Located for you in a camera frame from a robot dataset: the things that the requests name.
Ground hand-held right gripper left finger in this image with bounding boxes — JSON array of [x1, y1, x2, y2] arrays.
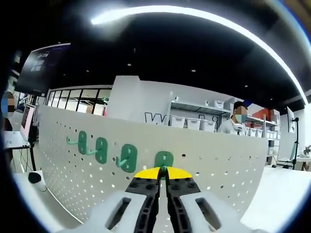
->
[[57, 166, 161, 233]]

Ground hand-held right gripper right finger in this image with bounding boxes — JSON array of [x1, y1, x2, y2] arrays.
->
[[166, 166, 253, 233]]

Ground green hook assembly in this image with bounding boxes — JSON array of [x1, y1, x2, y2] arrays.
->
[[86, 137, 108, 165], [67, 131, 88, 155], [116, 144, 138, 174], [155, 150, 173, 180]]

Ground white perforated mounting plate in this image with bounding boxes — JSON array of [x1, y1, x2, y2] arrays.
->
[[36, 104, 268, 224]]

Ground storage shelf with white bins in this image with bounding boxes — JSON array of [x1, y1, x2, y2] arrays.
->
[[167, 97, 280, 156]]

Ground black round speaker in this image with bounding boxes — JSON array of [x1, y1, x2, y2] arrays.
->
[[28, 170, 42, 184]]

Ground black tripod stand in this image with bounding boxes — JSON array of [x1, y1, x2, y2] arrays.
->
[[289, 117, 301, 170]]

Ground desk monitor on stand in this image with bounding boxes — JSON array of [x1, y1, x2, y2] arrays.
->
[[20, 104, 37, 170]]

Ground ceiling light strip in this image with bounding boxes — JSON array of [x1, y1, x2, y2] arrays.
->
[[91, 4, 307, 105]]

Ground large dark wall screen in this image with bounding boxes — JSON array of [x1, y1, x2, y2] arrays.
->
[[15, 43, 71, 95]]

